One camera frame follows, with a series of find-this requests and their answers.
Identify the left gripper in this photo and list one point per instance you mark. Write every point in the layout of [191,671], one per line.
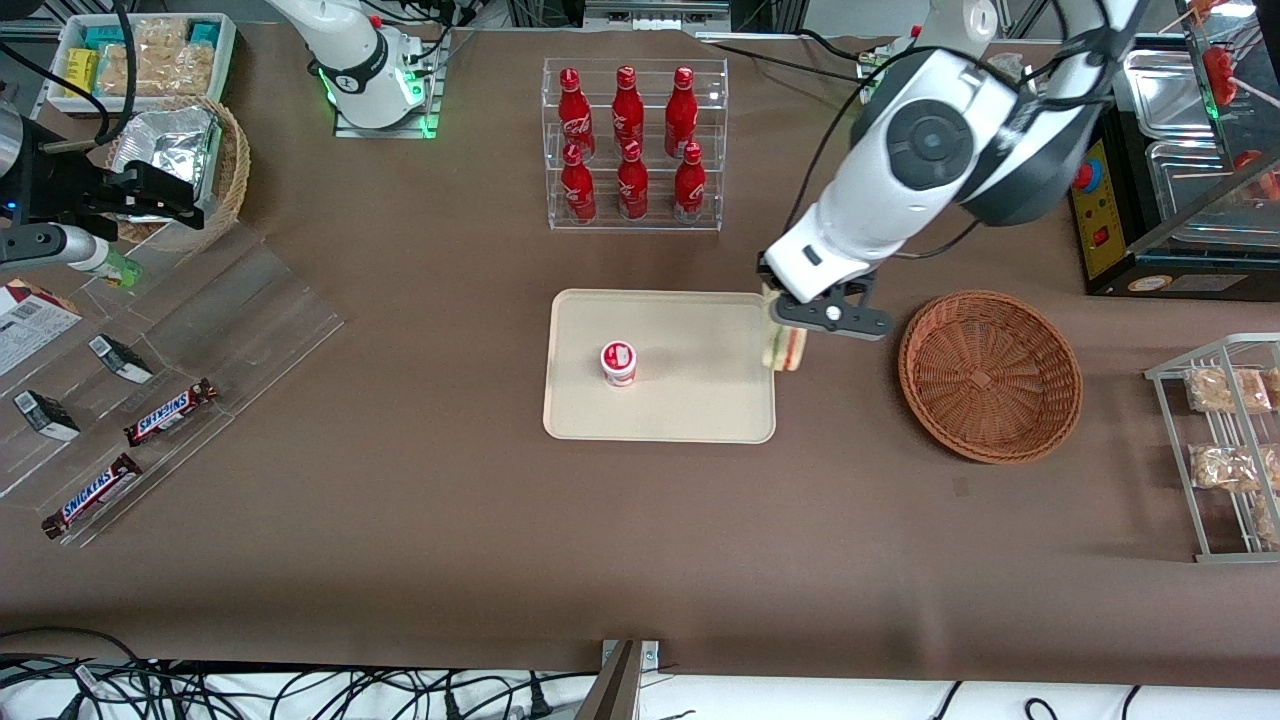
[761,267]

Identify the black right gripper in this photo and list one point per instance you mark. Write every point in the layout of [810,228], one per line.
[62,187]

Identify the triangle sandwich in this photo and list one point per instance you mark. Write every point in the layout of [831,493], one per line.
[787,350]

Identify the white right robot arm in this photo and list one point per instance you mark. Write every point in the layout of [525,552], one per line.
[350,60]

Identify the light wicker basket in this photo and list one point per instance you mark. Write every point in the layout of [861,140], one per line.
[235,165]

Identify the beige plastic tray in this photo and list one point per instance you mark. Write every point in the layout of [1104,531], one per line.
[690,390]

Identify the brown wicker basket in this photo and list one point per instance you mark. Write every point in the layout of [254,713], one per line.
[990,380]

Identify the silver foil pack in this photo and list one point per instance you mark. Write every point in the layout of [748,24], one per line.
[170,140]

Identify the clear bag of crackers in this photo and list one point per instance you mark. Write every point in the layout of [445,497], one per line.
[160,72]
[160,33]

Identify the clear acrylic display stand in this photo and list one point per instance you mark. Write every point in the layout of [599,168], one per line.
[240,310]

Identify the red cola bottle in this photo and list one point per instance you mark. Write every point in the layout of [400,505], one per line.
[627,105]
[578,190]
[689,190]
[574,110]
[681,105]
[632,188]

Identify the yellow snack pack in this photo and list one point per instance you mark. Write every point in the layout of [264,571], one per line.
[80,72]

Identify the white plastic bin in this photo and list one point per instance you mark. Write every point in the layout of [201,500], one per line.
[225,60]

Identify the small black white box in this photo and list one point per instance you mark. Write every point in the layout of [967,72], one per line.
[45,415]
[120,358]

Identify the teal snack pack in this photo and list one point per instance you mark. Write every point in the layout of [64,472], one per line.
[102,37]
[205,33]

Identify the white barcode carton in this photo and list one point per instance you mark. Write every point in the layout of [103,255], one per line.
[30,325]

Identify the clear acrylic bottle rack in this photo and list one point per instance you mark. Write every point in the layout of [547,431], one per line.
[635,225]

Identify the brown Snickers bar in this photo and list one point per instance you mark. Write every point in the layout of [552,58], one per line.
[170,412]
[92,496]

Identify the red white yogurt cup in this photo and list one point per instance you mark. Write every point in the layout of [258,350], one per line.
[619,364]

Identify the black hot food case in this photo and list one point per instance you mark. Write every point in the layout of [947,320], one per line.
[1130,260]

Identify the steel food pan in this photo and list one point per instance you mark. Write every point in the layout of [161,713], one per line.
[1190,185]
[1170,95]

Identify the brown snack bag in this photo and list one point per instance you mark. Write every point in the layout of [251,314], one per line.
[1268,520]
[1225,467]
[1228,390]
[1273,388]

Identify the red sausage on stick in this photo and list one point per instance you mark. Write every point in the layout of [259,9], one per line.
[1217,75]

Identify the brown table cover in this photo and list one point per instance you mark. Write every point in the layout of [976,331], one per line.
[450,560]

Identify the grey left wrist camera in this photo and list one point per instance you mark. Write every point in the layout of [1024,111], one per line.
[835,317]

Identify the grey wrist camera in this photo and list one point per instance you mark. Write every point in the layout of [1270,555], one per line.
[835,317]
[55,245]

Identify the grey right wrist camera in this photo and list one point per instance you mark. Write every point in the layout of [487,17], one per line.
[55,245]

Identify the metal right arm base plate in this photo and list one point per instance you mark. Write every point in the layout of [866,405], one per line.
[425,110]

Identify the metal table bracket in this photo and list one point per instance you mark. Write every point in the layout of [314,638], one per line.
[625,685]

